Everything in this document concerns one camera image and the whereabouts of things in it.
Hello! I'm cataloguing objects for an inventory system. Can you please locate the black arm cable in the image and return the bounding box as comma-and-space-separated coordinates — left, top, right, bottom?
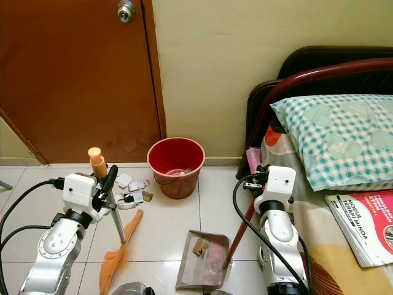
232, 174, 314, 295
0, 177, 68, 295
0, 224, 55, 246

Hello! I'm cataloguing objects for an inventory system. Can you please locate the dark brown bed headboard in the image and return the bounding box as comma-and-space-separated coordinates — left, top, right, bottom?
246, 46, 393, 154

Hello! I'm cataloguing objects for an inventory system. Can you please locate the red and white book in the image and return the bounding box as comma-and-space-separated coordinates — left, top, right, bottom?
324, 191, 393, 269

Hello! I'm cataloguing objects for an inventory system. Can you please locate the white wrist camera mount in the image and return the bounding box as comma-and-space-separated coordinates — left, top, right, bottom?
61, 173, 99, 216
258, 166, 297, 207

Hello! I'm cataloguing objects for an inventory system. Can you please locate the white and red paper scrap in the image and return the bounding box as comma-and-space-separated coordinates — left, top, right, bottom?
129, 179, 152, 191

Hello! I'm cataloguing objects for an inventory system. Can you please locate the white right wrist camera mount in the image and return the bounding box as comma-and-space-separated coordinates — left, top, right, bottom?
258, 166, 297, 207

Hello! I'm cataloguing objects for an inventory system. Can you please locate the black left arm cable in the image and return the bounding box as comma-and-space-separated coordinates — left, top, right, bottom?
0, 177, 68, 295
0, 224, 55, 246

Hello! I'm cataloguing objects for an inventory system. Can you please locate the maroon curved bed rail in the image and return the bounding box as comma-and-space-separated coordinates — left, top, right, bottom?
236, 58, 393, 180

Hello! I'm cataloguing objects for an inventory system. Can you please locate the brown wooden door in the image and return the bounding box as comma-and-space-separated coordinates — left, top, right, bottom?
0, 0, 162, 165

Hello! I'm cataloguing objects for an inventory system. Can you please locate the silver round door knob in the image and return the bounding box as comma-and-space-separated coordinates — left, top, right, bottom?
117, 0, 137, 24

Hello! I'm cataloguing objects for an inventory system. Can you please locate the orange bristle broom silver pole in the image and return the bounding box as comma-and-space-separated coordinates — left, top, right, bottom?
88, 147, 144, 295

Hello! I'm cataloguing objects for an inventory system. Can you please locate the white and black paper scrap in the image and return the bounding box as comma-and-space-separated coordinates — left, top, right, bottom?
120, 192, 144, 205

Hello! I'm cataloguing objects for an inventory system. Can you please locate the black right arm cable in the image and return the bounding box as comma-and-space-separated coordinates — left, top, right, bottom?
232, 174, 314, 295

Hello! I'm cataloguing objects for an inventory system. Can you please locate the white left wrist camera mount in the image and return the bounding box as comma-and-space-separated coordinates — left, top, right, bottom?
61, 173, 99, 216

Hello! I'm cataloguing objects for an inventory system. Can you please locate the green checked pillow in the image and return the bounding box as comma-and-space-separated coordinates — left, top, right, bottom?
270, 94, 393, 192

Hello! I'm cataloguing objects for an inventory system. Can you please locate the patterned bed sheet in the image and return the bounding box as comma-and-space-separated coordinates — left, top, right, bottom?
246, 123, 393, 295

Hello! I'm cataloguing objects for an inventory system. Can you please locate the red plastic bucket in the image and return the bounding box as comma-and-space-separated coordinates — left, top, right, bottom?
147, 136, 206, 200

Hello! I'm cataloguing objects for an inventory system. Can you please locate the grey dustpan with red handle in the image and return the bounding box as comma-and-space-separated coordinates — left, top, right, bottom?
175, 192, 260, 291

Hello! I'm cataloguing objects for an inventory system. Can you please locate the plain white paper scrap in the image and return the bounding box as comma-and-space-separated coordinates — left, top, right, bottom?
116, 173, 134, 189

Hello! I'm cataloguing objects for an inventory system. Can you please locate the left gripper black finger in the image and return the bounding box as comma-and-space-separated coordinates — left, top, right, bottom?
101, 164, 119, 196

